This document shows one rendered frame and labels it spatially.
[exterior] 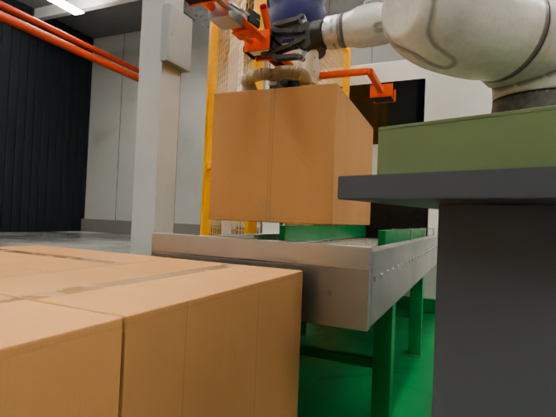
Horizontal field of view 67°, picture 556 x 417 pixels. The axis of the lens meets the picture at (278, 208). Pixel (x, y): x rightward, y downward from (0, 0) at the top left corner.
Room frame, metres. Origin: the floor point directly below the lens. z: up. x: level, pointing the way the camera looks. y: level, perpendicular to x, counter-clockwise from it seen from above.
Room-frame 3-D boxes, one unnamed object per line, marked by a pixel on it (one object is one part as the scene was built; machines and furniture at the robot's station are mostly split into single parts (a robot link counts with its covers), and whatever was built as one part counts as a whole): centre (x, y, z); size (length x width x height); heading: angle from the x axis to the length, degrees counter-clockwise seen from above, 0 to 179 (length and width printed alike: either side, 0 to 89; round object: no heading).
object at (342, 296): (1.22, 0.08, 0.47); 0.70 x 0.03 x 0.15; 65
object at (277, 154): (1.53, -0.08, 0.86); 0.60 x 0.40 x 0.40; 158
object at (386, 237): (2.49, -0.81, 0.60); 1.60 x 0.11 x 0.09; 155
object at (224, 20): (1.07, 0.15, 1.19); 0.07 x 0.07 x 0.04; 66
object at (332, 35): (1.16, -0.14, 1.19); 0.09 x 0.06 x 0.09; 155
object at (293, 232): (2.72, -0.33, 0.60); 1.60 x 0.11 x 0.09; 155
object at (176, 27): (2.28, 0.59, 1.62); 0.20 x 0.05 x 0.30; 155
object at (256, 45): (1.27, 0.07, 1.19); 0.10 x 0.08 x 0.06; 66
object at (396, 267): (2.14, -0.72, 0.50); 2.31 x 0.05 x 0.19; 155
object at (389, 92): (1.67, -0.40, 1.18); 0.09 x 0.08 x 0.05; 66
